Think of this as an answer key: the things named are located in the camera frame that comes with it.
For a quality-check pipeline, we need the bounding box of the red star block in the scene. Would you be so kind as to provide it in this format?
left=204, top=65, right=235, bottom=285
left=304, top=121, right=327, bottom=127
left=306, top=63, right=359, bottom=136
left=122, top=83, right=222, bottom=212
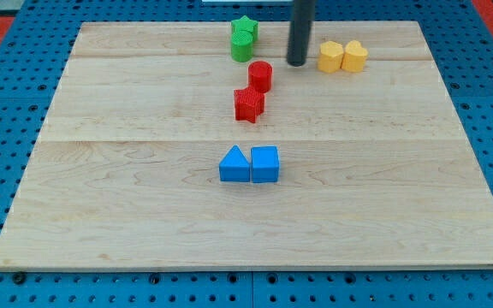
left=234, top=86, right=265, bottom=123

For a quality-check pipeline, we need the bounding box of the green star block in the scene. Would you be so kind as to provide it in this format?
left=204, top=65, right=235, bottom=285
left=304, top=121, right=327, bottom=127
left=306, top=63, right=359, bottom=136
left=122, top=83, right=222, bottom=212
left=231, top=15, right=258, bottom=42

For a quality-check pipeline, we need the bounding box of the blue triangle block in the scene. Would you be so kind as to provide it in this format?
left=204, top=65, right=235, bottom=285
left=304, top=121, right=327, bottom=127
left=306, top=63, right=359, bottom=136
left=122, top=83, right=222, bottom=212
left=218, top=145, right=251, bottom=182

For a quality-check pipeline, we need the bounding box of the blue cube block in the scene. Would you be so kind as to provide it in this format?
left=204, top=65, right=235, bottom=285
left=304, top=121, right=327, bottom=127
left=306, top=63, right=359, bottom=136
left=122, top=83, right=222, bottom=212
left=251, top=145, right=280, bottom=183

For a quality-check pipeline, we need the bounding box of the red cylinder block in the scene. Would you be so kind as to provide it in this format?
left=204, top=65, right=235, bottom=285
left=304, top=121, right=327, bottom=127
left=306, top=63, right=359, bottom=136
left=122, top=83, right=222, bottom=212
left=247, top=61, right=273, bottom=93

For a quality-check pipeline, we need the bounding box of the light wooden board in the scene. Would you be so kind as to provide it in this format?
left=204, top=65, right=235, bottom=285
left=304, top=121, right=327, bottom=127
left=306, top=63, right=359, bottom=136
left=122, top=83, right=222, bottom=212
left=0, top=21, right=493, bottom=272

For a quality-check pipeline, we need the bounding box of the green cylinder block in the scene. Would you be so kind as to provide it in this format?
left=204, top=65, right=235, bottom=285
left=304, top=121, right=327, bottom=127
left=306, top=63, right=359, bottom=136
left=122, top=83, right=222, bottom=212
left=230, top=30, right=253, bottom=62

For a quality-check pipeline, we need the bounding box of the yellow hexagon block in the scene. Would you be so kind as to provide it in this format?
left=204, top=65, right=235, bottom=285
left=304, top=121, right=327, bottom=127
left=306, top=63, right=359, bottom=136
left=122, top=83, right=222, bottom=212
left=318, top=41, right=344, bottom=74

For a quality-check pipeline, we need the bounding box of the yellow heart block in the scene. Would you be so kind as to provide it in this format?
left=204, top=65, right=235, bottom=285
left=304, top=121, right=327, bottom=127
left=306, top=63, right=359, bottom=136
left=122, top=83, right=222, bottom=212
left=342, top=40, right=369, bottom=73

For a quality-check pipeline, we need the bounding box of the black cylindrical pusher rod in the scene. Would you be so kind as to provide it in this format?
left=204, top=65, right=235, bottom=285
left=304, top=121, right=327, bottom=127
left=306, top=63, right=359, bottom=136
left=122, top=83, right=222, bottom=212
left=286, top=0, right=317, bottom=67

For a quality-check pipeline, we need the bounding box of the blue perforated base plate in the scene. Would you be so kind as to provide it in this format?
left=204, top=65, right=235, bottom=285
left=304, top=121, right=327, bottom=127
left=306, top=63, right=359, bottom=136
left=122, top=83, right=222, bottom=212
left=0, top=0, right=493, bottom=307

